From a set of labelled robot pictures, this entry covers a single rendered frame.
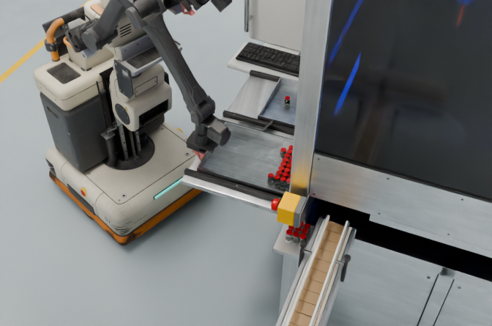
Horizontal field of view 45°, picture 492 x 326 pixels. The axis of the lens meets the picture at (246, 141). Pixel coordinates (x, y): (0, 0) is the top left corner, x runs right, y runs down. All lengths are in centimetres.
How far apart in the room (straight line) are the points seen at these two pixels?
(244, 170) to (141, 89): 67
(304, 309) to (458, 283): 54
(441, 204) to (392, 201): 14
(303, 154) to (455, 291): 68
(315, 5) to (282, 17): 131
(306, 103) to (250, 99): 81
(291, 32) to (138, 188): 104
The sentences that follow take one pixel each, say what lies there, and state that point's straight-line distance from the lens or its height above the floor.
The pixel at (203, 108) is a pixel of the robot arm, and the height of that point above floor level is 117.
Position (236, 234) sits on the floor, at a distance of 304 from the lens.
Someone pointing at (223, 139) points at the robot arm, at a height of 107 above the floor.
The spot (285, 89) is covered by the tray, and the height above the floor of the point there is 88.
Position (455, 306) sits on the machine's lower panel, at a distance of 212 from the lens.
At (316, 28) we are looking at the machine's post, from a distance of 148.
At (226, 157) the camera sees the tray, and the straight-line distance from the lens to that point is 216.
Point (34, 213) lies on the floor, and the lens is 331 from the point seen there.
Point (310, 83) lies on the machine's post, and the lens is 158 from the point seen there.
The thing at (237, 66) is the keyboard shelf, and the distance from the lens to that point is 271.
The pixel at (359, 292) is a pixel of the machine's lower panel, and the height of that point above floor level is 59.
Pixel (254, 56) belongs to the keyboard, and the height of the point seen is 83.
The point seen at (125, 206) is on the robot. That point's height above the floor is 28.
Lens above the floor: 242
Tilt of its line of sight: 44 degrees down
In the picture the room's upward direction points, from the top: straight up
